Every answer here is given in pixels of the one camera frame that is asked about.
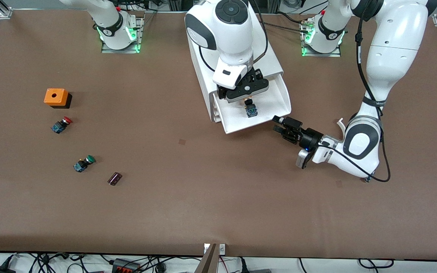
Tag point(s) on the black power strip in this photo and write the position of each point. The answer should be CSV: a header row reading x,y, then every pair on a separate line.
x,y
125,267

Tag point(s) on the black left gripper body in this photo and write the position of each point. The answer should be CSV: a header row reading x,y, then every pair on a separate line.
x,y
310,137

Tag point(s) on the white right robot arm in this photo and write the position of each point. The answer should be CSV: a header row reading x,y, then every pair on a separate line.
x,y
226,41

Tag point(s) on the brown wooden post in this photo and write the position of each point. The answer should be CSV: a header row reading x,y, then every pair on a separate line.
x,y
208,263

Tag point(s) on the orange button enclosure box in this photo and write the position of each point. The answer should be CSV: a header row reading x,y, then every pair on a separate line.
x,y
55,98

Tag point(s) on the white curved plastic piece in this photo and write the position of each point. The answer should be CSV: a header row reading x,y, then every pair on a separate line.
x,y
341,120

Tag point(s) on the red push button switch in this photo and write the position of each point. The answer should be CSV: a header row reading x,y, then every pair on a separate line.
x,y
57,127

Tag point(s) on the white plastic drawer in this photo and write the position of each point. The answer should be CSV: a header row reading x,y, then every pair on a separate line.
x,y
217,110
218,118
268,102
216,103

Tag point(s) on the small blue silver component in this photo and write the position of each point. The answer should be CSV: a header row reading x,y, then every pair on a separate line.
x,y
366,180

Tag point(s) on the green push button switch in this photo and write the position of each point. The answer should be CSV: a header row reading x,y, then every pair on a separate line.
x,y
80,166

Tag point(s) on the yellow push button switch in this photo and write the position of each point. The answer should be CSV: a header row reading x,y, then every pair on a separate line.
x,y
251,111

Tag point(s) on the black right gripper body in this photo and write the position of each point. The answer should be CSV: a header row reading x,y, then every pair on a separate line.
x,y
257,74

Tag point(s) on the dark brown cylindrical capacitor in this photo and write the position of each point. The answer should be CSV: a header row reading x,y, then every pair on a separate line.
x,y
114,179

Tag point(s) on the white drawer cabinet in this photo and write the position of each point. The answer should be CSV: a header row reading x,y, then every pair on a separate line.
x,y
205,81

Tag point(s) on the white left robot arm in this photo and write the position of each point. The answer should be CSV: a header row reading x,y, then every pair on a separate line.
x,y
393,49

